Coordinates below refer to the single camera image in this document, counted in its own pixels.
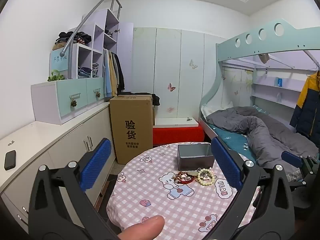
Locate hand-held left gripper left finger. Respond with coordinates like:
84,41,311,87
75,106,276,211
28,137,121,240

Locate teal bunk bed frame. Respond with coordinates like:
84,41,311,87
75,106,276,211
199,18,320,162

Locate lilac cube shelf unit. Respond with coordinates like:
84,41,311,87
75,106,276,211
50,8,134,98

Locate teal bed sheet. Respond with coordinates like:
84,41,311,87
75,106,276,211
215,127,258,165

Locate yellow hanging garment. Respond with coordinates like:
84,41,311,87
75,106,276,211
109,51,118,97

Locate light blue hanging shirt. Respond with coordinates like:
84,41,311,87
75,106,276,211
103,50,112,97

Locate teal drawer unit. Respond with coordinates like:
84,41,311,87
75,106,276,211
31,77,105,125

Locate pink checked bear tablecloth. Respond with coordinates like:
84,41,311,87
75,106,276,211
106,142,263,240

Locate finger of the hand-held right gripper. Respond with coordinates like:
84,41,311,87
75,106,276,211
281,150,310,174

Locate black smartphone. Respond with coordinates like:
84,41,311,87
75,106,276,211
4,150,17,171

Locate grey metal tin box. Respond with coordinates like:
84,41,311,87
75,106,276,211
177,144,215,171

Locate grey duvet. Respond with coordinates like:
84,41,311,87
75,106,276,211
206,106,304,167

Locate yellow and navy jacket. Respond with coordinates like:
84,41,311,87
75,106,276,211
289,71,320,143

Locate tall cardboard box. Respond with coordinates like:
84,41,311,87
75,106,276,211
109,95,153,165

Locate pile of dark clothes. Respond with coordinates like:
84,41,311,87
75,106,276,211
55,31,92,47

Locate white wardrobe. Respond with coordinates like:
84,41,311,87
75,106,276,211
131,27,220,120

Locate person's left hand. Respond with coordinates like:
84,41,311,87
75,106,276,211
117,215,165,240

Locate black cloth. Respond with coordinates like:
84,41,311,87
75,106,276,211
147,93,161,107

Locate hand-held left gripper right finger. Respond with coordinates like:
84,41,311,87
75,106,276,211
200,136,296,240

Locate cream bead bracelet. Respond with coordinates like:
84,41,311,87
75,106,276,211
196,169,217,186

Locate dark red bead bracelet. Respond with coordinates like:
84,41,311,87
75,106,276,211
174,171,196,184

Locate folded blue jeans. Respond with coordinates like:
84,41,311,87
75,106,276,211
78,66,92,78

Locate teal panel with writing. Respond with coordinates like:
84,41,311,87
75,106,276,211
50,48,69,79

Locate white pillow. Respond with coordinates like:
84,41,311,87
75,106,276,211
201,102,234,118

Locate grey metal handrail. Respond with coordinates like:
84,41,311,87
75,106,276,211
59,0,123,79

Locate green plant wreath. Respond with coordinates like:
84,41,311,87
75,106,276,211
47,70,66,82

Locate red bench with white top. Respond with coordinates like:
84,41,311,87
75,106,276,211
152,117,205,146

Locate low beige cabinet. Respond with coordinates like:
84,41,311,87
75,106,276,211
0,100,117,235

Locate black hanging coat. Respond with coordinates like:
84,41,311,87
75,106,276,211
114,52,125,93

